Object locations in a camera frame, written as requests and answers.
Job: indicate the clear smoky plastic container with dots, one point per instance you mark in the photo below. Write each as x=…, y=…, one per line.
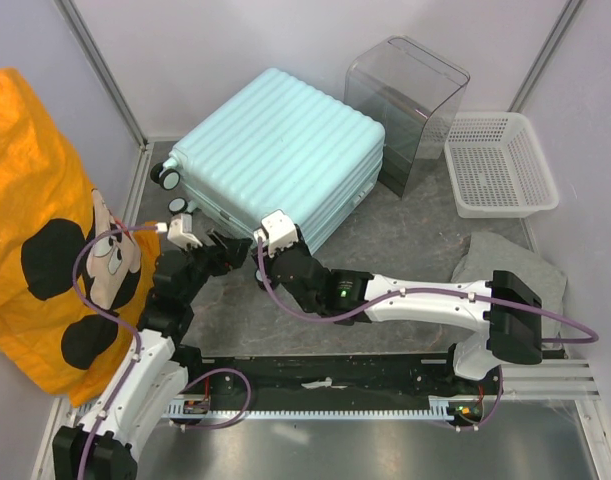
x=415, y=94

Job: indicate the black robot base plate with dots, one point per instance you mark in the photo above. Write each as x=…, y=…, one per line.
x=335, y=380

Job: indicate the aluminium frame post left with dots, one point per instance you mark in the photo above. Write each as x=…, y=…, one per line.
x=88, y=45

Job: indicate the orange cartoon mouse bag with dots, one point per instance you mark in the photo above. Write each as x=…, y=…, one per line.
x=73, y=283

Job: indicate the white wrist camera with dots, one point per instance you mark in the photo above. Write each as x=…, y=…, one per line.
x=179, y=231
x=277, y=232

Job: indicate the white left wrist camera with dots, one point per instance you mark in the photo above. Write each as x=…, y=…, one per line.
x=179, y=231

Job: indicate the white perforated plastic basket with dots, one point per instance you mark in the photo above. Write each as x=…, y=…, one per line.
x=497, y=168

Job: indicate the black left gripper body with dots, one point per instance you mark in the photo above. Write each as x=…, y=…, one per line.
x=204, y=262

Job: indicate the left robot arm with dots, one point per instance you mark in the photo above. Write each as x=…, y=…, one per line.
x=108, y=441

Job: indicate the aluminium frame post right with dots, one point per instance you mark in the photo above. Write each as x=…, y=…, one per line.
x=551, y=44

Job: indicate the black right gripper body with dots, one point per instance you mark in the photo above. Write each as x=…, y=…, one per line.
x=268, y=260

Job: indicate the grey folded cloth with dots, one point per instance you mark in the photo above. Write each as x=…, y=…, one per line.
x=489, y=252

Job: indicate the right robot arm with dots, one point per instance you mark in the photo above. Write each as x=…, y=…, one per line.
x=502, y=314

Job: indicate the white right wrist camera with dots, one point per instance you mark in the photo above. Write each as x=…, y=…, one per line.
x=277, y=232

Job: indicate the aluminium frame post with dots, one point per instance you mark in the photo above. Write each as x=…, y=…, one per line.
x=551, y=44
x=88, y=45

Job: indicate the light blue hard suitcase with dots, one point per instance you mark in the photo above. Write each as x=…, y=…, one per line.
x=277, y=144

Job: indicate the white slotted cable duct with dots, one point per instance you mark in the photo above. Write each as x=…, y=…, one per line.
x=434, y=409

